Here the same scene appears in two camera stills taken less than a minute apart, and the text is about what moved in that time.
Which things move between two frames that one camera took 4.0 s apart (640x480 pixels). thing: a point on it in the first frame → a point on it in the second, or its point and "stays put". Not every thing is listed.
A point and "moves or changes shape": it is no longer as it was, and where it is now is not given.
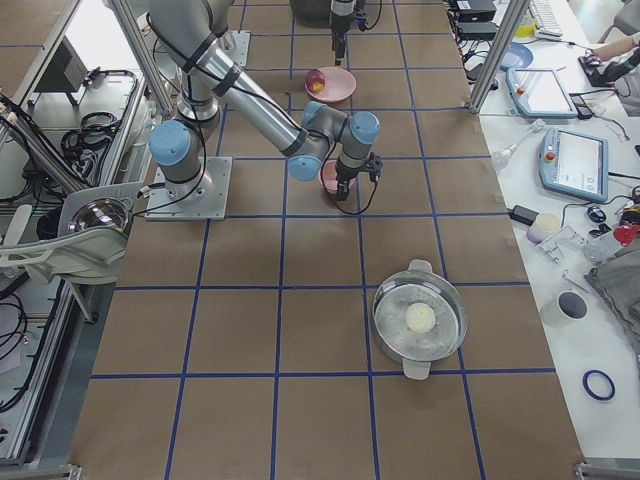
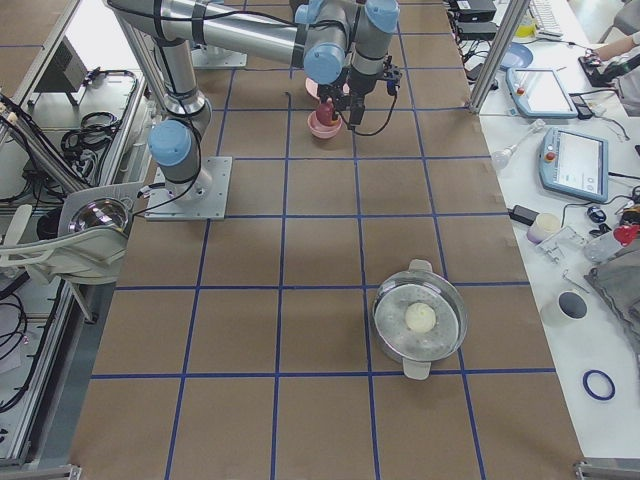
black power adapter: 523,214 stays put
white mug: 569,307 stays put
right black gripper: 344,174 → 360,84
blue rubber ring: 590,390 stays put
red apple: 315,80 moves or changes shape
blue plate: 517,56 stays put
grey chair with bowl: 92,238 stays put
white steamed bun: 420,317 stays put
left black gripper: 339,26 → 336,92
